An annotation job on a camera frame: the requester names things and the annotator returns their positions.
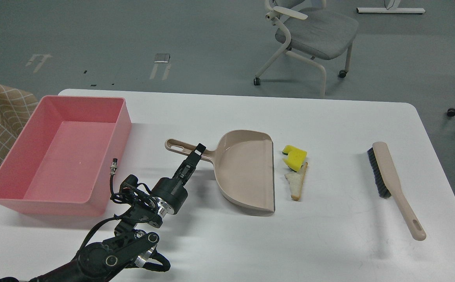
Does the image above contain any white desk base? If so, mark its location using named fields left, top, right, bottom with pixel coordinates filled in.
left=356, top=0, right=426, bottom=14

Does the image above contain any beige hand brush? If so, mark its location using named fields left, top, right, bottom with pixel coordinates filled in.
left=367, top=141, right=427, bottom=241

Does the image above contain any grey office chair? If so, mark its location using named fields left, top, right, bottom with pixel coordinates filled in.
left=253, top=0, right=359, bottom=98

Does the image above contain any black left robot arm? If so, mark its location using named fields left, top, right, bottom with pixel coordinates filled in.
left=32, top=143, right=206, bottom=282

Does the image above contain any yellow sponge piece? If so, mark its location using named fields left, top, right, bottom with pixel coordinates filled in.
left=282, top=145, right=307, bottom=172

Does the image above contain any silver floor socket plate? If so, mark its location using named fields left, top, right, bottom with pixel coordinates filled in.
left=154, top=53, right=171, bottom=63

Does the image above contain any triangular bread slice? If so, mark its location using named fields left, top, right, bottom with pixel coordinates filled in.
left=284, top=162, right=308, bottom=201

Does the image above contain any beige plastic dustpan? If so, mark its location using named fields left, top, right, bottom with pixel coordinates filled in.
left=164, top=130, right=276, bottom=217

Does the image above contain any pink plastic bin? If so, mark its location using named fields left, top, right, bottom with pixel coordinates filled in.
left=0, top=95, right=132, bottom=217

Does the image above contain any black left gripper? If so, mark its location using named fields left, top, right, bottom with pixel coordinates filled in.
left=151, top=143, right=206, bottom=215

